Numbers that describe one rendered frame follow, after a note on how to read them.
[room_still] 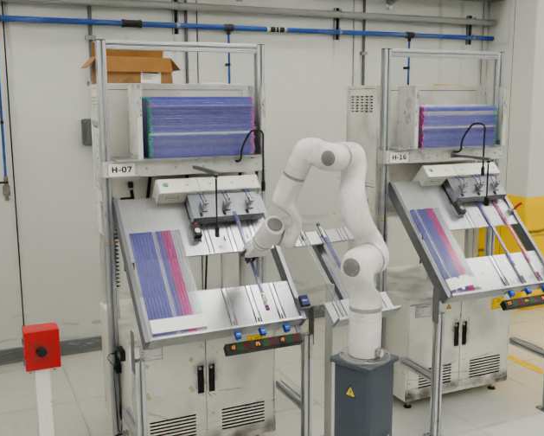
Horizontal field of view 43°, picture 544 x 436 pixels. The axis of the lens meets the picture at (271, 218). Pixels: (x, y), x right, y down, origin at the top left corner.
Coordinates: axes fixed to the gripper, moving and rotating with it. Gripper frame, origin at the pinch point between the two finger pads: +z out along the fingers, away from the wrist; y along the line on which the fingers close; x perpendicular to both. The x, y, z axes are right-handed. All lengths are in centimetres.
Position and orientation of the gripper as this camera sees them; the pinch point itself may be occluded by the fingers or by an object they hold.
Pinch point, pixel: (250, 258)
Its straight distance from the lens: 292.7
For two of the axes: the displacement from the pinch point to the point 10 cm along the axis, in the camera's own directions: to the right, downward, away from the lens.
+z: -3.3, 4.6, 8.2
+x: 2.5, 8.8, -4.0
